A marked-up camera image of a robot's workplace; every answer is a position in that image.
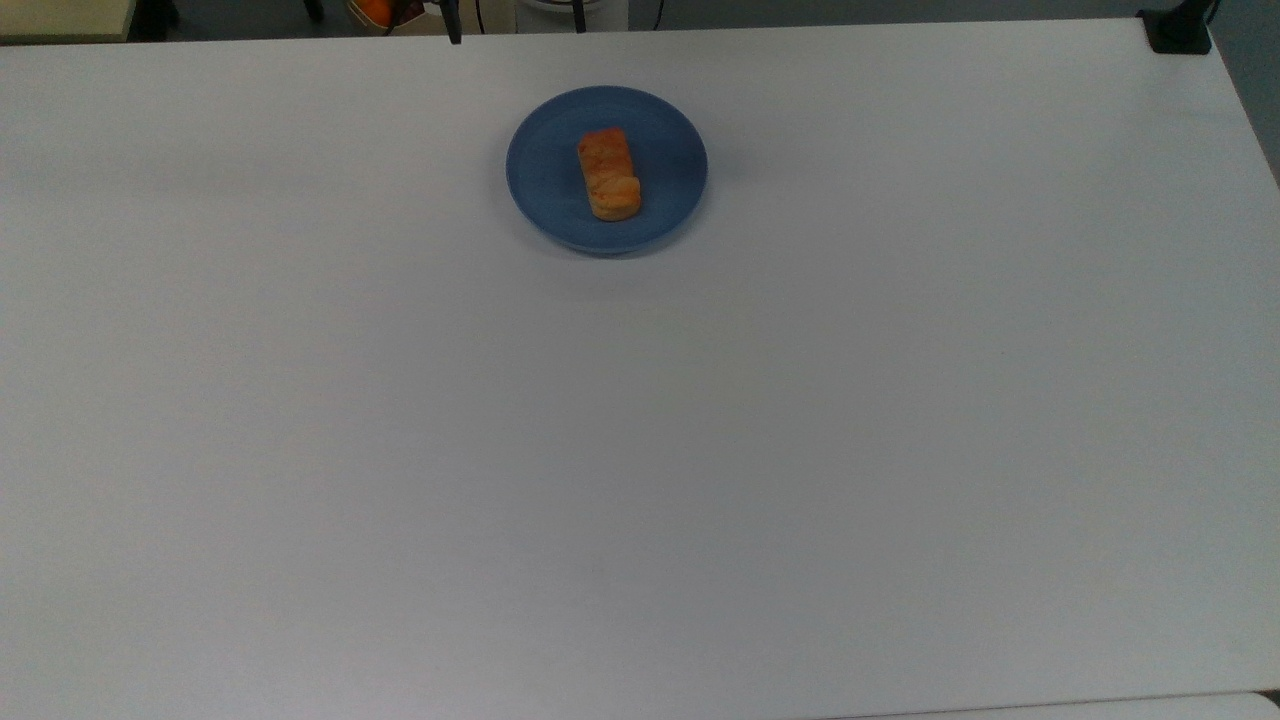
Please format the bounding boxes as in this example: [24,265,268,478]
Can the orange-brown bread loaf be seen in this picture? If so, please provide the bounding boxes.
[577,127,643,222]

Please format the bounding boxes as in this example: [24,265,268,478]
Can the orange round object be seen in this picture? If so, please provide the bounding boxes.
[350,0,426,29]

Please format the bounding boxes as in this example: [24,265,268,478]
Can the blue round plate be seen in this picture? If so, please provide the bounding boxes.
[506,85,709,256]

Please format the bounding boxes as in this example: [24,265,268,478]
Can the beige cabinet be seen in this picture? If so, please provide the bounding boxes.
[0,0,137,43]

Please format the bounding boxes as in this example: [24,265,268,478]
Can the black table clamp mount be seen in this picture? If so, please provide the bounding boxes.
[1138,0,1221,55]

